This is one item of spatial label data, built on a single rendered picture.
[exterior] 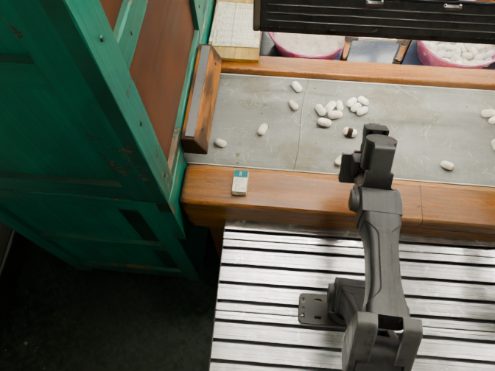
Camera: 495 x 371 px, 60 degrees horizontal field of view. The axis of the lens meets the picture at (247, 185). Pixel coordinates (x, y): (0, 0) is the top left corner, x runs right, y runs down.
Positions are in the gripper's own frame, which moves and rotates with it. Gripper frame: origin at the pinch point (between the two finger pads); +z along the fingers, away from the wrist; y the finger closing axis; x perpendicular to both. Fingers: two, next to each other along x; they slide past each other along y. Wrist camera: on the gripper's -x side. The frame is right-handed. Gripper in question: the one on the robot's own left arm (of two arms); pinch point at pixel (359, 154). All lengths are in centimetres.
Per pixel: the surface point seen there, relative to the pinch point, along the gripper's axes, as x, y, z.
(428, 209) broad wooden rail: 12.4, -18.3, -0.3
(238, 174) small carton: 8.2, 27.8, 1.6
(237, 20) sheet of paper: -24, 34, 41
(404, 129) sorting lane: -1.0, -14.5, 19.6
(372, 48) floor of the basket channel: -17, -8, 49
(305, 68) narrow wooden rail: -13.3, 12.9, 30.4
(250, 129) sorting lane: 1.5, 26.6, 16.7
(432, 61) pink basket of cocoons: -16.2, -24.2, 39.4
